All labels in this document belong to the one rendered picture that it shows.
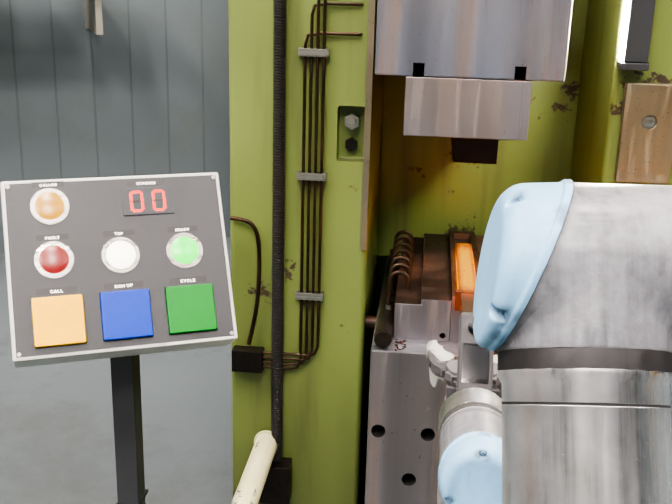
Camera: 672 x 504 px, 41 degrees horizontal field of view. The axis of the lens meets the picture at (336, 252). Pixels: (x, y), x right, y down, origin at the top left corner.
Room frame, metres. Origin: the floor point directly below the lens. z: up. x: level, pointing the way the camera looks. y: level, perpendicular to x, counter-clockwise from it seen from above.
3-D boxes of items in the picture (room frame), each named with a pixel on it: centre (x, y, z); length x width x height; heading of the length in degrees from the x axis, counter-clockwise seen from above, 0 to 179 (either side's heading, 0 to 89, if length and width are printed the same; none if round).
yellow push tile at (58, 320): (1.27, 0.42, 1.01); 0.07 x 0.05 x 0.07; 109
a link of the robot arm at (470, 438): (0.93, -0.17, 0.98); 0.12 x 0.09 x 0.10; 174
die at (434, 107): (1.66, -0.22, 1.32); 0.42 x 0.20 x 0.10; 174
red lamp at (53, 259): (1.31, 0.43, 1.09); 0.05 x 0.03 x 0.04; 84
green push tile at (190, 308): (1.33, 0.23, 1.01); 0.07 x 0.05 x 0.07; 109
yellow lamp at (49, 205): (1.35, 0.44, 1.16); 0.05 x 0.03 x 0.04; 84
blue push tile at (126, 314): (1.30, 0.32, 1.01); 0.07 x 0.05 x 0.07; 109
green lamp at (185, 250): (1.38, 0.24, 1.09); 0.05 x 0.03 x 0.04; 84
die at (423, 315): (1.66, -0.22, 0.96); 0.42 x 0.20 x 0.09; 174
